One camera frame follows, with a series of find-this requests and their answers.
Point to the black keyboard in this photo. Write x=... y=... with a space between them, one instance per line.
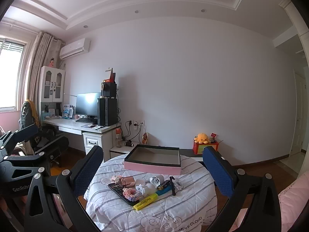
x=84 y=120

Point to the black computer tower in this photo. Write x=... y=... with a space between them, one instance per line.
x=107 y=112

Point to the dark printed jacket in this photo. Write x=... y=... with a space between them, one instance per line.
x=27 y=116

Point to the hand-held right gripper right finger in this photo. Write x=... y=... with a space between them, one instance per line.
x=216 y=171

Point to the rose gold cylinder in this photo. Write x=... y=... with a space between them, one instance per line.
x=128 y=181

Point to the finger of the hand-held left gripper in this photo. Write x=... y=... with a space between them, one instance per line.
x=26 y=131
x=24 y=158

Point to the bottle with orange cap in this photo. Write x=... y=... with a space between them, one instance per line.
x=118 y=140

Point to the black office chair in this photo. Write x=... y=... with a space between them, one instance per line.
x=45 y=142

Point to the black remote control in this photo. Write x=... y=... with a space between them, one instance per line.
x=115 y=189

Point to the orange octopus plush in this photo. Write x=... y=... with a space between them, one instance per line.
x=201 y=137

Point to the white desk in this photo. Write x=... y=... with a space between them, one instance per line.
x=96 y=140

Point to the black handheld device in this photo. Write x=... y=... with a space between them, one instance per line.
x=129 y=144

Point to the pink brick model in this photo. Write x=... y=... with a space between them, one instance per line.
x=131 y=194

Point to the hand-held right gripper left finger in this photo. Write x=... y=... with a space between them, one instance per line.
x=88 y=171

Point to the blue box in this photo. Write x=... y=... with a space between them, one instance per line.
x=68 y=111

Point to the pink doll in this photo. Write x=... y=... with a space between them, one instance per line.
x=52 y=62

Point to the colourful booklet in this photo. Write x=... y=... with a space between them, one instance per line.
x=90 y=126

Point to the black stick tool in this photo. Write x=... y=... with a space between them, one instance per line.
x=172 y=186

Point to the white glass-door cabinet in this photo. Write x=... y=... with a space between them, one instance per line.
x=52 y=84

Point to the yellow highlighter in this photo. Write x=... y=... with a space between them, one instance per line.
x=146 y=201

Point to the anatomical figurine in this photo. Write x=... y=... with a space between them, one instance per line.
x=145 y=139

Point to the red storage box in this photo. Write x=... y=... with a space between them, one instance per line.
x=198 y=148

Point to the window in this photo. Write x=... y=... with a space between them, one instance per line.
x=10 y=72

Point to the white wall sockets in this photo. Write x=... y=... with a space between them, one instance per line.
x=136 y=122

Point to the pink white brick figure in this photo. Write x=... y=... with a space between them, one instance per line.
x=116 y=179

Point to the white door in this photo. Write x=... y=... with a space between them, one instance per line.
x=297 y=116

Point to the white air conditioner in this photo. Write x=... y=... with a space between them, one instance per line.
x=74 y=48

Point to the pink bedding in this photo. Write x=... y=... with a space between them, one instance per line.
x=295 y=198

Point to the low white cabinet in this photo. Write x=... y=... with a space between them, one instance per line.
x=120 y=152

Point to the black computer monitor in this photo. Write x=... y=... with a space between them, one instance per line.
x=87 y=104

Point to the beige curtain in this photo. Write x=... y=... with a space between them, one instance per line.
x=39 y=60

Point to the red triangular box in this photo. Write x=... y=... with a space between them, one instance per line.
x=111 y=76

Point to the black speaker box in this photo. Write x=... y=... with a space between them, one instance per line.
x=108 y=90

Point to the pink box with dark rim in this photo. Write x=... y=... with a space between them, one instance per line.
x=152 y=169

